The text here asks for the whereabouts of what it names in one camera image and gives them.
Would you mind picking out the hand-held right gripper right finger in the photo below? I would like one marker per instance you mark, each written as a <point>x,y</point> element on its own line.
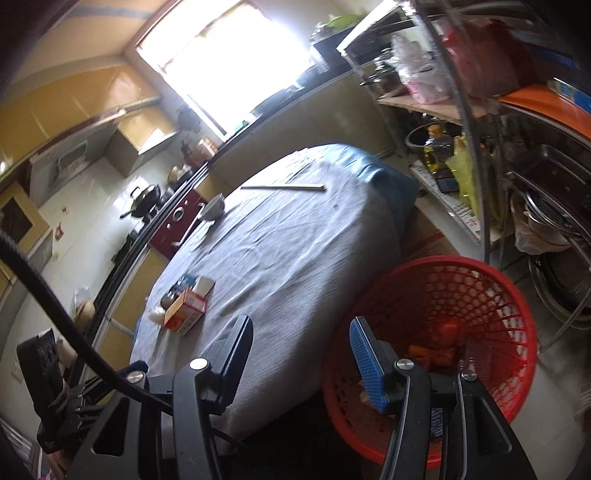
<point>367,369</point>

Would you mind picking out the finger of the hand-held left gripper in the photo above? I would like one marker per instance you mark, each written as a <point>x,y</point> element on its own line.
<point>94,392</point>

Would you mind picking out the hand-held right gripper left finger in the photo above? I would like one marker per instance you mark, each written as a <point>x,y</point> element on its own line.
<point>235,350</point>

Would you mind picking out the orange box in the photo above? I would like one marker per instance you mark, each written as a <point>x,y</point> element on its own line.
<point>184,311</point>

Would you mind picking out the red gold wrapper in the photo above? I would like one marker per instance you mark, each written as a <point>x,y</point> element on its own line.
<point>431,356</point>

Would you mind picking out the blue box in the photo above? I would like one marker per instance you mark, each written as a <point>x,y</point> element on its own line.
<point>184,280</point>

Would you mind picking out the red plastic basket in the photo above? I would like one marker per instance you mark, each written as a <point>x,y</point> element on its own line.
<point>498,300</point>

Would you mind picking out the cardboard piece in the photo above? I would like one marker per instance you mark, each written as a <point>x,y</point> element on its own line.
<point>204,285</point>

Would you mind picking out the clear plastic bag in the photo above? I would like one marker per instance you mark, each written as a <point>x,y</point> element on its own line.
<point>83,293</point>

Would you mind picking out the white paper ball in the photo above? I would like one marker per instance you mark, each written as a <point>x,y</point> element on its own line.
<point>156,316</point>

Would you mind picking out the table with grey cloth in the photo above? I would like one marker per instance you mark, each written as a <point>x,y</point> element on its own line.
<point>286,258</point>

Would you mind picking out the picture front upper cabinets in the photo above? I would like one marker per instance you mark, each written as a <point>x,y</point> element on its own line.
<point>18,230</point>

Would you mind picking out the white bowl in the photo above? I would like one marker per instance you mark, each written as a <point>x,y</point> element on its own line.
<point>213,207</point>

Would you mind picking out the brown cardboard box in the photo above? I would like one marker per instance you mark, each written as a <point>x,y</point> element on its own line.
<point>429,235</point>

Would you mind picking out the long wooden stick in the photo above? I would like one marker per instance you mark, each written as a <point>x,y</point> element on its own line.
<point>286,187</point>

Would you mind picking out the black wok with lid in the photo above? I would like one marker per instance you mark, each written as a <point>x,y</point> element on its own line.
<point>145,196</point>

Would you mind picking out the blue under cloth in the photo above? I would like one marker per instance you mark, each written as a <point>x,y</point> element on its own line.
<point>388,184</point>

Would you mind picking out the translucent plastic bag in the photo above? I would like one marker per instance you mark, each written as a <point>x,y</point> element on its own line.
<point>531,240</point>

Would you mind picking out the range hood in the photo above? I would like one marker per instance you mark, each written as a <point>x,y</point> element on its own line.
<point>69,161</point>

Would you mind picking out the yellow plastic bag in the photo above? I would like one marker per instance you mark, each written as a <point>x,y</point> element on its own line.
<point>466,184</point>

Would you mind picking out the large steel basin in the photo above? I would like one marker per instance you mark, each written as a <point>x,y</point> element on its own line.
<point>563,286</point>

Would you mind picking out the cooking oil bottle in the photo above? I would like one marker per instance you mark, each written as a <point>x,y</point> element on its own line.
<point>438,152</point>

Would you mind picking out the steel steamer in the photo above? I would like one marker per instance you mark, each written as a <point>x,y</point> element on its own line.
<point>554,217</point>

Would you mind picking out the plain yellow upper cabinets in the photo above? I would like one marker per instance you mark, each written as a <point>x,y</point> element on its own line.
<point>69,106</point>

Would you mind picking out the metal storage rack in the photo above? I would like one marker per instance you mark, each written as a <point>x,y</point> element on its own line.
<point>466,115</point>

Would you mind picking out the steel baking tray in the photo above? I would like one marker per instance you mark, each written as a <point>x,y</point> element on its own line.
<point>554,166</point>

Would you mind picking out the window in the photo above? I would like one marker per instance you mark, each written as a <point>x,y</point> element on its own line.
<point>231,60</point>

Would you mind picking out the steel pot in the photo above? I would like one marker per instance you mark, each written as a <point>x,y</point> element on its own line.
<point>383,78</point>

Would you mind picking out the pink white plastic bag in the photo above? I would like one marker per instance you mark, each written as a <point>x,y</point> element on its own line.
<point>425,78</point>

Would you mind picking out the black microwave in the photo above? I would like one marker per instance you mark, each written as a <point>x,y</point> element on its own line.
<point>330,55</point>

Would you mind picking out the orange board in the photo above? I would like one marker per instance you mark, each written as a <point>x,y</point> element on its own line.
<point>554,108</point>

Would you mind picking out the red bag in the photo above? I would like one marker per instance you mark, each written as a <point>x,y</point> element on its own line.
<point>489,55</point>

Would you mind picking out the blue white carton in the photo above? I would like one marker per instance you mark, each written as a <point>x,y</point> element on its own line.
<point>572,92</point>

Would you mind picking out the green bowl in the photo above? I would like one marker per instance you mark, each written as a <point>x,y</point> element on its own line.
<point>341,21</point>

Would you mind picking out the small yellow wall cabinet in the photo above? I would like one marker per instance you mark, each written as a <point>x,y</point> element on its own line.
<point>138,134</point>

